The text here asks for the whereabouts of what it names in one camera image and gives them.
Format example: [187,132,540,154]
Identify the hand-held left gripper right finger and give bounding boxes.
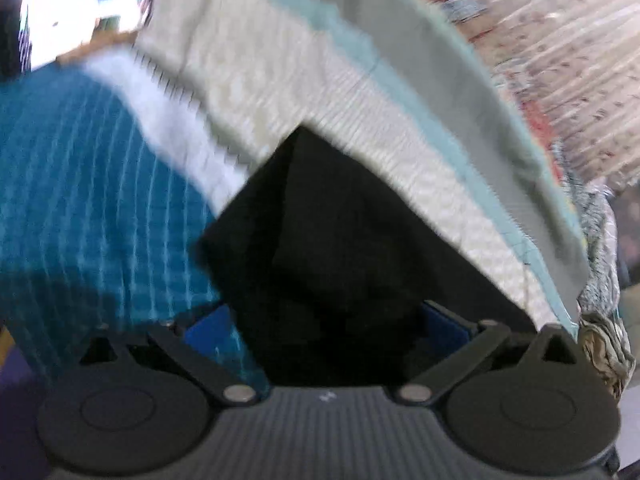
[396,300,581,406]

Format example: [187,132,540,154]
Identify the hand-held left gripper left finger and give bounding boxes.
[80,304,262,406]

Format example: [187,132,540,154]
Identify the black pants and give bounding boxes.
[195,125,543,392]

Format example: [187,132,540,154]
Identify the grey blue floral quilt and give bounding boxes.
[570,180,637,403]

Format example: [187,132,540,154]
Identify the striped teal grey bedsheet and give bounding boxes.
[0,0,592,397]

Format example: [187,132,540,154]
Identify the smartphone with brown case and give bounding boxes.
[17,0,153,73]

